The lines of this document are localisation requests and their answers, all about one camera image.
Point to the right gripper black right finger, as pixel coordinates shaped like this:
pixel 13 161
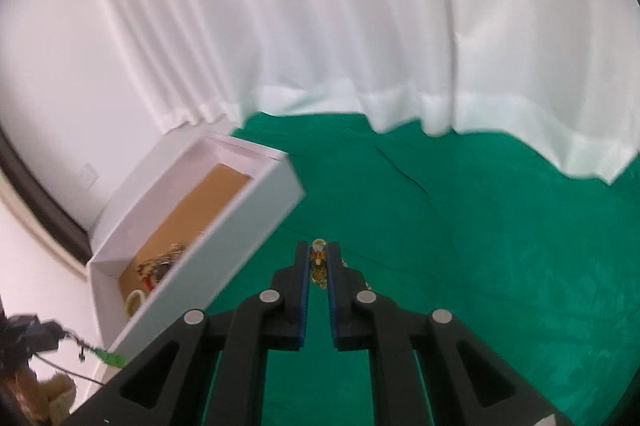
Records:
pixel 428 368

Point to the white curtain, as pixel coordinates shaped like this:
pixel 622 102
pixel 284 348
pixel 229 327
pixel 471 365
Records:
pixel 560 75

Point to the white cardboard box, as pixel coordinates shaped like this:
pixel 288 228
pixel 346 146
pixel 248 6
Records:
pixel 183 224

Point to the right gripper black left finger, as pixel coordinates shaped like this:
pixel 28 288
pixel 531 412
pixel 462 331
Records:
pixel 208 370

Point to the white bangle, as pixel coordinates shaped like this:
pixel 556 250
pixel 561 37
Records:
pixel 134 302

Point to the green cloth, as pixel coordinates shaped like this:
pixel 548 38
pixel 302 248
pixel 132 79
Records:
pixel 544 268

